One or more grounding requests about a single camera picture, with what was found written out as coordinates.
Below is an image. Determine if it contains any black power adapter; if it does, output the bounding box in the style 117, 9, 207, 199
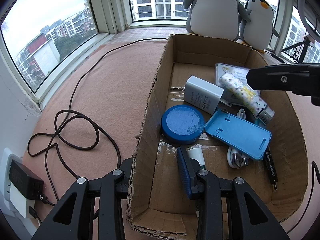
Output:
9, 160, 44, 201

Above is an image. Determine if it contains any small penguin plush toy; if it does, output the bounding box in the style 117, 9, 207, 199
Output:
239, 0, 280, 53

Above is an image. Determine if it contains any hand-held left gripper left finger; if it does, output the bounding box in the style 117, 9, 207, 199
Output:
31, 158, 133, 240

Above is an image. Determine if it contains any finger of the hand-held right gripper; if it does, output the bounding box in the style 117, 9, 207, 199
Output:
246, 64, 320, 103

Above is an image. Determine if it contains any white wall socket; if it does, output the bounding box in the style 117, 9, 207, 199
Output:
0, 148, 35, 218

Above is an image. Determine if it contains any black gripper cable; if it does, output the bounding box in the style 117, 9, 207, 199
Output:
282, 161, 320, 233

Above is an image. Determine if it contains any white charger plug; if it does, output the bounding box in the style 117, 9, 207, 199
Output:
184, 76, 230, 114

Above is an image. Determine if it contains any patterned white lighter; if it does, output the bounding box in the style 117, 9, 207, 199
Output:
219, 72, 274, 124

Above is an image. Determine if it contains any white USB cable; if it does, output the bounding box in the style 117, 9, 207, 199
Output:
227, 108, 250, 168

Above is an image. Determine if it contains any cardboard box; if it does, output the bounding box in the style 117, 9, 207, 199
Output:
127, 33, 309, 237

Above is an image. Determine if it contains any white ring light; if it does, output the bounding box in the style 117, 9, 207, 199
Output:
297, 0, 320, 38

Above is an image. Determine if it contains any blue folding phone stand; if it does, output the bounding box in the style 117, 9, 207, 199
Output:
204, 109, 272, 161

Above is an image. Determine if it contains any white window frame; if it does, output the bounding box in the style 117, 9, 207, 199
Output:
0, 0, 320, 110

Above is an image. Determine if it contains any small clear plastic box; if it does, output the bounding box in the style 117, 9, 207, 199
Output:
215, 63, 262, 104

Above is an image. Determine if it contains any large penguin plush toy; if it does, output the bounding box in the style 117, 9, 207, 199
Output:
183, 0, 251, 42

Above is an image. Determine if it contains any brown power cable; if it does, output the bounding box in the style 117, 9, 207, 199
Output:
27, 38, 168, 198

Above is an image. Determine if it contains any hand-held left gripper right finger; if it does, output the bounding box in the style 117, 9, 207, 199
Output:
177, 146, 292, 240

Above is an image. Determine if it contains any black pen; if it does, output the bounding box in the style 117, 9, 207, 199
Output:
264, 147, 278, 192

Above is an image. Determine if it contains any blue round tape measure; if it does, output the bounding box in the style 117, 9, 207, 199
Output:
161, 105, 205, 145

